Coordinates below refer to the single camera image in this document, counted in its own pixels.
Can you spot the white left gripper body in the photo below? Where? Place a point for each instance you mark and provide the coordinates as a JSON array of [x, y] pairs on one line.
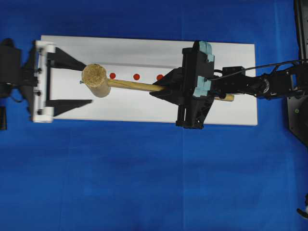
[[41, 93]]

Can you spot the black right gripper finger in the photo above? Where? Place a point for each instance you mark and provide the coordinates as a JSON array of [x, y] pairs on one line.
[[171, 79], [171, 96]]

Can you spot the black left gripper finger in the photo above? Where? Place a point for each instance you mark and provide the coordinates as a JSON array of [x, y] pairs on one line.
[[62, 106], [62, 60]]

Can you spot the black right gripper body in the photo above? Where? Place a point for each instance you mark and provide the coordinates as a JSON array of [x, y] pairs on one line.
[[192, 113]]

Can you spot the wooden mallet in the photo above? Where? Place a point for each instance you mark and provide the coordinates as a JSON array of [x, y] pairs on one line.
[[95, 78]]

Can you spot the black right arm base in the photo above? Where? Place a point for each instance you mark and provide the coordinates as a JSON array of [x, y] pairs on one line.
[[298, 105]]

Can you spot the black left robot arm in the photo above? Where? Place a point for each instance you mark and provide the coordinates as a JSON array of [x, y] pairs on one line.
[[33, 79]]

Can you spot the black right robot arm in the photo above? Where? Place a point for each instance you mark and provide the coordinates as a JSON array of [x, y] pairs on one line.
[[233, 80]]

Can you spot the red dot mark middle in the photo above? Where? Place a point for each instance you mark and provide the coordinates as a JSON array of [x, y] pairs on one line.
[[136, 76]]

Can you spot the red dot mark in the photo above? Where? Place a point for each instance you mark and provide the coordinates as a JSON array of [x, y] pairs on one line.
[[136, 76], [112, 75]]

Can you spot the red dot mark far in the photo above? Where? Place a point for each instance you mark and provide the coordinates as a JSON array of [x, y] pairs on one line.
[[112, 75]]

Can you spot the white board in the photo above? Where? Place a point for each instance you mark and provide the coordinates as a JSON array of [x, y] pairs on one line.
[[148, 59]]

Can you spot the blue table cloth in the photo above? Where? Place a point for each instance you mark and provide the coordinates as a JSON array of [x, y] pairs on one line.
[[118, 176]]

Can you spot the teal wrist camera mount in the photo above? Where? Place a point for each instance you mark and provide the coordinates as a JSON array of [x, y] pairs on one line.
[[204, 68]]

